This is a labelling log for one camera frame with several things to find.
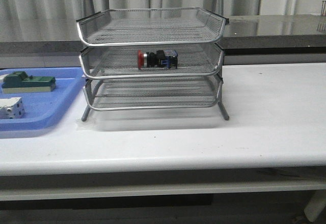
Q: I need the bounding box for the red emergency stop button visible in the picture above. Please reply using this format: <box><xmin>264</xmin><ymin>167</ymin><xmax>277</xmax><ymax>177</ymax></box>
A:
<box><xmin>138</xmin><ymin>49</ymin><xmax>178</xmax><ymax>69</ymax></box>

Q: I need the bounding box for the grey stone counter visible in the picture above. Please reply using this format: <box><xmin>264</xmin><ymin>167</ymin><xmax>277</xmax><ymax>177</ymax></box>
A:
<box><xmin>1</xmin><ymin>15</ymin><xmax>325</xmax><ymax>55</ymax></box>

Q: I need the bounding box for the blue plastic tray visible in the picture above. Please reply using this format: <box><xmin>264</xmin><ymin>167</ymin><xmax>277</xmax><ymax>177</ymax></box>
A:
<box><xmin>1</xmin><ymin>67</ymin><xmax>85</xmax><ymax>136</ymax></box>

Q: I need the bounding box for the green terminal block module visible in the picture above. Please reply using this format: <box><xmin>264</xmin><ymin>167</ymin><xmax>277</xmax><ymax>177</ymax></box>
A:
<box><xmin>2</xmin><ymin>71</ymin><xmax>56</xmax><ymax>94</ymax></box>

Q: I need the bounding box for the white circuit breaker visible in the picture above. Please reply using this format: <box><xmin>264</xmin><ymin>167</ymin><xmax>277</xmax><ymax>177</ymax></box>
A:
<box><xmin>1</xmin><ymin>97</ymin><xmax>25</xmax><ymax>119</ymax></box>

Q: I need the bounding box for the white table leg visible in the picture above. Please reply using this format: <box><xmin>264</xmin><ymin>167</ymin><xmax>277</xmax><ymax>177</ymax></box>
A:
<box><xmin>304</xmin><ymin>190</ymin><xmax>326</xmax><ymax>222</ymax></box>

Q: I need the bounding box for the grey metal rack frame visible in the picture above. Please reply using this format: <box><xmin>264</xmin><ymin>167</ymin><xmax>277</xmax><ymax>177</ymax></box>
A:
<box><xmin>77</xmin><ymin>7</ymin><xmax>229</xmax><ymax>121</ymax></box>

